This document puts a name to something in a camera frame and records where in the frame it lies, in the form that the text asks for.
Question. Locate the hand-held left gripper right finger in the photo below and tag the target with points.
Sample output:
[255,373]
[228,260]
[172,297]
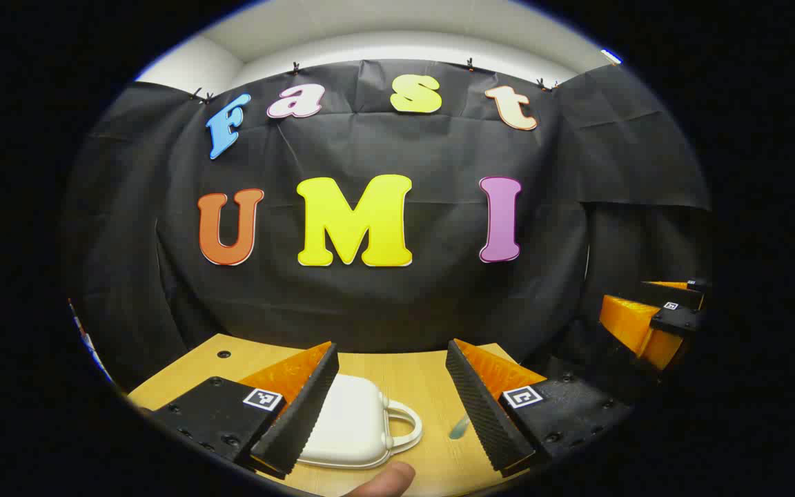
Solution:
[484,414]

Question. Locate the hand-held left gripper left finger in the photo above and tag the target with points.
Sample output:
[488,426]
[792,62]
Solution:
[301,414]

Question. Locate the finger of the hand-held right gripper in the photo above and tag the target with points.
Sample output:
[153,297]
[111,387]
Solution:
[673,293]
[677,321]

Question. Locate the teal skin care bottle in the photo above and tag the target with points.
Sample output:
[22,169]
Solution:
[458,428]

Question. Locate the black backdrop cloth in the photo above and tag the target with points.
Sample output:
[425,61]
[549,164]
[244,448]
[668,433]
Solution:
[404,304]

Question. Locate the red white striped object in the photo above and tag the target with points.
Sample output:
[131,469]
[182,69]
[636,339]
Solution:
[87,338]

